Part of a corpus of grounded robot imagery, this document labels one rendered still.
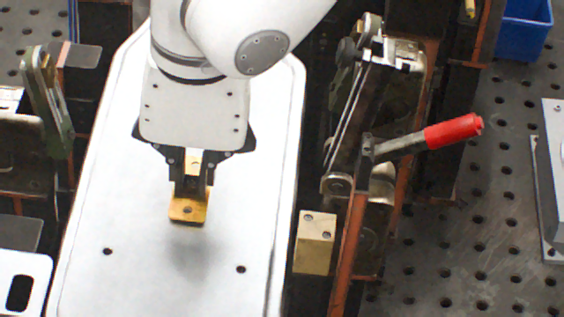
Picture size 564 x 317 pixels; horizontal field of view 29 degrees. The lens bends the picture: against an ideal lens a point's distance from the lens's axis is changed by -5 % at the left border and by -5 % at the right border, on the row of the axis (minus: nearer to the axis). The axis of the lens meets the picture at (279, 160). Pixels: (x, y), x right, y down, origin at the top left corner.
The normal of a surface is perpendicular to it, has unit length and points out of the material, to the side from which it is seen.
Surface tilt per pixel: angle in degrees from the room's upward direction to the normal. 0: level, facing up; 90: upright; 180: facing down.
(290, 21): 85
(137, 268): 0
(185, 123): 93
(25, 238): 0
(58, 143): 90
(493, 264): 0
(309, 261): 90
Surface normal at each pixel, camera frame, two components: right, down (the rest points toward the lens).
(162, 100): -0.21, 0.70
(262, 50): 0.42, 0.66
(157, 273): 0.08, -0.68
